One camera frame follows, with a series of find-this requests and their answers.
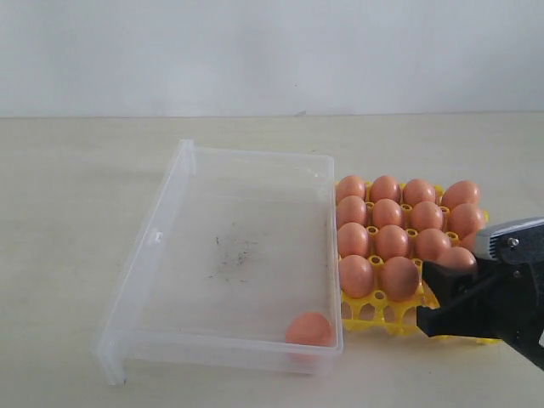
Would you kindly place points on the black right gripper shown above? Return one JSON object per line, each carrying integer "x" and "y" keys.
{"x": 497, "y": 301}

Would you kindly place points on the brown egg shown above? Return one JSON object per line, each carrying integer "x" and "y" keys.
{"x": 351, "y": 209}
{"x": 387, "y": 212}
{"x": 310, "y": 328}
{"x": 351, "y": 185}
{"x": 353, "y": 239}
{"x": 399, "y": 279}
{"x": 385, "y": 187}
{"x": 458, "y": 258}
{"x": 426, "y": 215}
{"x": 465, "y": 191}
{"x": 465, "y": 219}
{"x": 468, "y": 241}
{"x": 356, "y": 276}
{"x": 430, "y": 244}
{"x": 392, "y": 241}
{"x": 418, "y": 190}

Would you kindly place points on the yellow plastic egg tray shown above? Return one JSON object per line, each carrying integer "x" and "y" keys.
{"x": 376, "y": 310}

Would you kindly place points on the clear plastic storage box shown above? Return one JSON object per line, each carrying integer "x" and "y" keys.
{"x": 235, "y": 246}

